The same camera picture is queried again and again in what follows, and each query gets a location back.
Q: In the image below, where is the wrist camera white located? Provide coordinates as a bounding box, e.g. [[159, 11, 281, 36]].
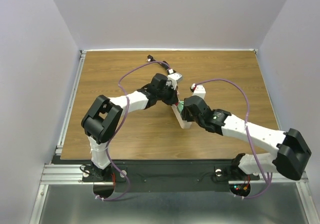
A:
[[167, 68, 183, 86], [190, 83, 206, 99]]

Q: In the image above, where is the black wall plug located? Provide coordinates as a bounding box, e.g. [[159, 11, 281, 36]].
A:
[[146, 55, 154, 62]]

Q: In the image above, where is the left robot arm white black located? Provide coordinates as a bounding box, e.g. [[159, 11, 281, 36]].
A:
[[81, 72, 183, 181]]

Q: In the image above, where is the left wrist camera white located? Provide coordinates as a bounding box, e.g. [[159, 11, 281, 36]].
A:
[[167, 68, 183, 86]]

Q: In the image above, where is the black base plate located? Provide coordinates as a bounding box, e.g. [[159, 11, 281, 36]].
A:
[[80, 159, 259, 194]]

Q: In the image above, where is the aluminium frame rail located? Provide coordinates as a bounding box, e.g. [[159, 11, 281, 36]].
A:
[[40, 164, 83, 185]]

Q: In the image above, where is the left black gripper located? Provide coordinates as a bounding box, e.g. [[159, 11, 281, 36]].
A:
[[156, 82, 178, 106]]

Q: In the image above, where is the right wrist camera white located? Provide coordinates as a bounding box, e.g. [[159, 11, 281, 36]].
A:
[[190, 83, 206, 99]]

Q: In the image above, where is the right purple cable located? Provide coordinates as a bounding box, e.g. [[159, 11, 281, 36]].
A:
[[191, 78, 274, 199]]

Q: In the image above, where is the white power strip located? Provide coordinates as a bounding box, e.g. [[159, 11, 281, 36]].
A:
[[171, 100, 192, 129]]

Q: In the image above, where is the green plug adapter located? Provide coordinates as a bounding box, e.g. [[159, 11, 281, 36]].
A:
[[176, 101, 184, 113]]

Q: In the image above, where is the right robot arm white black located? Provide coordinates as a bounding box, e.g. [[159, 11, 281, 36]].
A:
[[181, 95, 312, 181]]

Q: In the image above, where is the black power cord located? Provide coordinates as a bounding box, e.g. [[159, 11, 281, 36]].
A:
[[152, 56, 173, 71]]

